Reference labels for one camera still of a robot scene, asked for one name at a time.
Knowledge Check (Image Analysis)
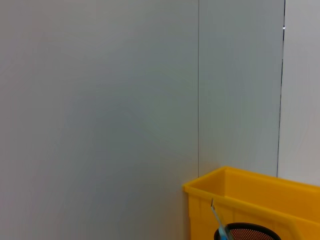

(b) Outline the black mesh pen holder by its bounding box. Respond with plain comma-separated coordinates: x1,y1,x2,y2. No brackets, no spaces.
213,222,282,240

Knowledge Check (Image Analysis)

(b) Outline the transparent plastic ruler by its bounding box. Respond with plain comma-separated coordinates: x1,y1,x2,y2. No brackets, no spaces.
210,198,235,240

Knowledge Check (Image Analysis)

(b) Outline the yellow plastic bin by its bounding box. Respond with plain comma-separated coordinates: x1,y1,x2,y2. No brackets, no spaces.
182,166,320,240

